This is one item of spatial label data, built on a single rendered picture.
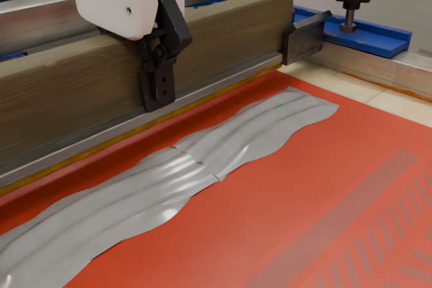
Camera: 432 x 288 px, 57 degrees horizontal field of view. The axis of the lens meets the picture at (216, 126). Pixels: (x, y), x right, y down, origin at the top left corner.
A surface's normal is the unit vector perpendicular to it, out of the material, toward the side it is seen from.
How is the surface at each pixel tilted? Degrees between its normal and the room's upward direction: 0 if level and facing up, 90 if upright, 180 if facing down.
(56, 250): 32
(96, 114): 90
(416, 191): 0
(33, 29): 90
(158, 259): 0
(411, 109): 0
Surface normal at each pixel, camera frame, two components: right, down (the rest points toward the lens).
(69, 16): 0.68, 0.38
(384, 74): -0.73, 0.38
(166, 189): 0.28, -0.47
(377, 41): -0.02, -0.84
